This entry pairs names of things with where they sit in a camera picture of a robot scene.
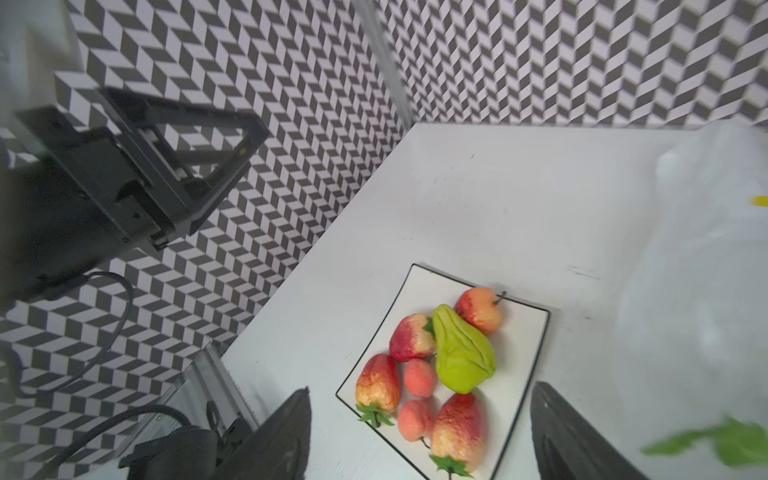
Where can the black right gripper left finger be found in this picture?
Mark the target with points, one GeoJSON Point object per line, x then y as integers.
{"type": "Point", "coordinates": [279, 448]}

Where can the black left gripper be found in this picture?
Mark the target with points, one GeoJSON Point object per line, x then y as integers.
{"type": "Point", "coordinates": [91, 195]}

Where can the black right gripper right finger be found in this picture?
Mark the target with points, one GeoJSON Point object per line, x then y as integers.
{"type": "Point", "coordinates": [567, 446]}

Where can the red fake strawberry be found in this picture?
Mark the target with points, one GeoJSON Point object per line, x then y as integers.
{"type": "Point", "coordinates": [459, 436]}
{"type": "Point", "coordinates": [378, 392]}
{"type": "Point", "coordinates": [413, 338]}

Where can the green fake pear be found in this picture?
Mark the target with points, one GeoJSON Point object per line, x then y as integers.
{"type": "Point", "coordinates": [465, 357]}

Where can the small red fake fruit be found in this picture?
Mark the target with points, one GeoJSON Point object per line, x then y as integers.
{"type": "Point", "coordinates": [415, 421]}
{"type": "Point", "coordinates": [420, 378]}

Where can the red fake apple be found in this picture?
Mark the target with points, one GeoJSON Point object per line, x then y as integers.
{"type": "Point", "coordinates": [479, 306]}

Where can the white plastic bag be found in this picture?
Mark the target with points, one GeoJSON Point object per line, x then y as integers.
{"type": "Point", "coordinates": [690, 359]}

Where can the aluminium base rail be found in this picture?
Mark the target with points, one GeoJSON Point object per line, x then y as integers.
{"type": "Point", "coordinates": [204, 382]}

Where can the aluminium left corner post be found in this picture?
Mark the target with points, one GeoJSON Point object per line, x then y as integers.
{"type": "Point", "coordinates": [385, 57]}

